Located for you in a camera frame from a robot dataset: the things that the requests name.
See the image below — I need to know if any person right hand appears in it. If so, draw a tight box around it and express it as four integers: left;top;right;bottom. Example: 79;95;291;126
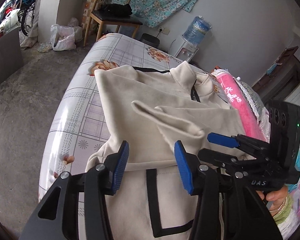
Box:
256;185;288;216

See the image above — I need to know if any blue water bottle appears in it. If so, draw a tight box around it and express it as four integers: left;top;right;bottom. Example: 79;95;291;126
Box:
182;16;212;46

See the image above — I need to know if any white water dispenser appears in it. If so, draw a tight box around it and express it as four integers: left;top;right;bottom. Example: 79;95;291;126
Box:
174;36;199;62

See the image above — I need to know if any wooden chair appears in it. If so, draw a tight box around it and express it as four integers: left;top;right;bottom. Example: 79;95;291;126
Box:
83;0;143;47

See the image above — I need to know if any pink white checked cloth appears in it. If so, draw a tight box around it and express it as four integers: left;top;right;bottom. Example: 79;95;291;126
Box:
235;77;270;142

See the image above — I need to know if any white plastic bag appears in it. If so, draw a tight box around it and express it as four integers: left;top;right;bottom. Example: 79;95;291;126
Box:
50;24;76;51

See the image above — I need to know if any floral bed sheet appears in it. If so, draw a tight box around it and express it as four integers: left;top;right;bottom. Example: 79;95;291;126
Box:
38;33;181;199

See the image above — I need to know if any dark wooden door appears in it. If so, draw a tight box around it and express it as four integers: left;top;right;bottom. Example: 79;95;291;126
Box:
253;46;300;105

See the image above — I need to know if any black rice cooker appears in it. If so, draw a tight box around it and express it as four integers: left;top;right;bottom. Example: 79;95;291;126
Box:
140;33;160;48

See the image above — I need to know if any black garment on chair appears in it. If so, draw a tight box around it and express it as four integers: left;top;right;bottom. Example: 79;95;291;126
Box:
98;3;133;18

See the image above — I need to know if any cream zip jacket black trim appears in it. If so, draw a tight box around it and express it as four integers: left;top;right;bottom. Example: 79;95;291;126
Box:
87;62;249;239

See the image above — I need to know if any pink floral blanket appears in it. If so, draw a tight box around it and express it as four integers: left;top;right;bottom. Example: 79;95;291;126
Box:
211;67;264;141

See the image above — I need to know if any wheelchair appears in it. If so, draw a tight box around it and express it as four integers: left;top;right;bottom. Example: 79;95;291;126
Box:
15;0;36;36

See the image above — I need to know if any black camera box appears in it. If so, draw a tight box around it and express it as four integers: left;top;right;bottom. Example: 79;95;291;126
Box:
268;100;300;176

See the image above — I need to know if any wall socket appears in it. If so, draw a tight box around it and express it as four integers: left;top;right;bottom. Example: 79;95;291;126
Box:
157;26;170;35

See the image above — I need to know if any grey board panel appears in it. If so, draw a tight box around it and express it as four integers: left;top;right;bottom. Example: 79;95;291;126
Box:
0;28;24;84

